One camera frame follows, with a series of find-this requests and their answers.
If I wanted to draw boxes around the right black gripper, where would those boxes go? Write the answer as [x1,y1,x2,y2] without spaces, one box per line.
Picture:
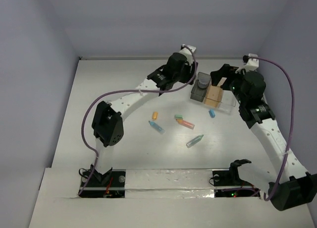
[211,63,253,105]

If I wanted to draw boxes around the wooden bin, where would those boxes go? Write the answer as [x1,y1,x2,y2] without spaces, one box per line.
[203,77,226,109]

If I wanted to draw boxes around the clear plastic bin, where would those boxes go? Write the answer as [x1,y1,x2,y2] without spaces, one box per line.
[216,91,236,114]

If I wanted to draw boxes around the small blue eraser cap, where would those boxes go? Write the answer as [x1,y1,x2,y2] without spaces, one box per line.
[209,109,215,118]

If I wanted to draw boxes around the green eraser cap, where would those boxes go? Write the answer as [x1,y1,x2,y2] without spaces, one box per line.
[174,114,183,119]

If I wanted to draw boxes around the orange eraser cap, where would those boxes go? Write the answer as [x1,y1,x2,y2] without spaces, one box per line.
[152,112,158,120]

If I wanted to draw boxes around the orange pencil-shaped case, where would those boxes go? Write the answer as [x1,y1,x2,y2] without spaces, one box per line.
[176,119,195,129]

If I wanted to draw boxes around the dark grey plastic bin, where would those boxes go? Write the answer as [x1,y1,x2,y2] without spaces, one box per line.
[190,76,208,102]

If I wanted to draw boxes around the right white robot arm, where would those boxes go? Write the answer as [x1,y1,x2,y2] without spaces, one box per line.
[210,64,317,211]

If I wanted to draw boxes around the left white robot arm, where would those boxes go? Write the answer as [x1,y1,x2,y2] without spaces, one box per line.
[92,46,197,186]

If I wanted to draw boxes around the blue pencil-shaped case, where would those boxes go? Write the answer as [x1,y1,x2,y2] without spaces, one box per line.
[149,120,165,134]

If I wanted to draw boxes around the teal pencil-shaped case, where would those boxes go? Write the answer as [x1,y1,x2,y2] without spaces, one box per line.
[186,135,203,148]

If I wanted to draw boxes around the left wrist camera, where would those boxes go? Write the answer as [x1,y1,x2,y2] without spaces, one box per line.
[179,44,197,55]

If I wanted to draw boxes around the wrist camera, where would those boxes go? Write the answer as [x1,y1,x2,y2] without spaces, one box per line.
[179,44,197,55]
[242,54,259,71]

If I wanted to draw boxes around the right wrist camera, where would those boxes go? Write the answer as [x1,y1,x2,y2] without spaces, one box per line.
[242,54,259,71]

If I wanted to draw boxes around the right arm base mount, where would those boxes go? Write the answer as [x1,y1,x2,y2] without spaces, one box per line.
[209,159,261,198]

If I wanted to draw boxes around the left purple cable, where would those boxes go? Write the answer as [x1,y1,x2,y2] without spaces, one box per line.
[77,46,198,196]

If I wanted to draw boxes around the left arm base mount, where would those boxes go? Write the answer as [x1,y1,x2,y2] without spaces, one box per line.
[78,165,126,198]

